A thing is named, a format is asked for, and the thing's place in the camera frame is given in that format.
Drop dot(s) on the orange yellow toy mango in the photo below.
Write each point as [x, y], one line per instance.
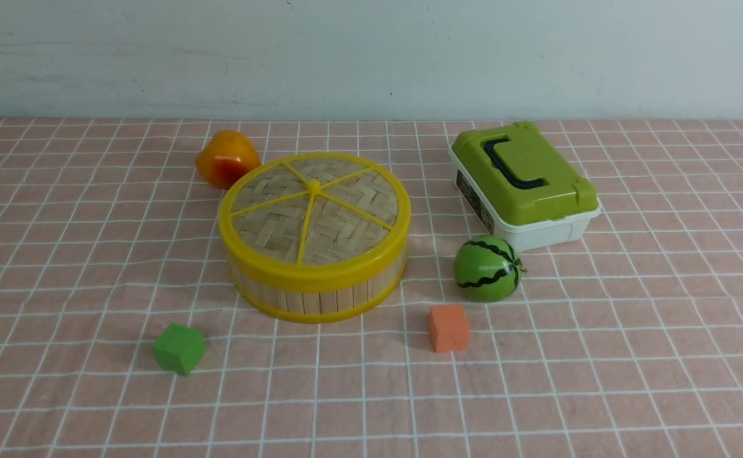
[226, 159]

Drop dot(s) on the green foam cube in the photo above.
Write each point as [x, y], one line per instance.
[179, 348]

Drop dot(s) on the green white lidded box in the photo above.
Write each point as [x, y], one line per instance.
[521, 188]

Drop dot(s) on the pink checkered tablecloth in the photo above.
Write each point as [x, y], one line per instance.
[626, 343]

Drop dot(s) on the bamboo steamer base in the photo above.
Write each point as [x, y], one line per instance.
[318, 294]

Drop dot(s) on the yellow woven steamer lid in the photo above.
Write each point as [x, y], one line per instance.
[315, 222]

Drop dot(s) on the green toy watermelon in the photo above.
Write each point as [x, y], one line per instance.
[487, 269]

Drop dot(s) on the orange foam cube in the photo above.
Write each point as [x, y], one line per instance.
[449, 328]

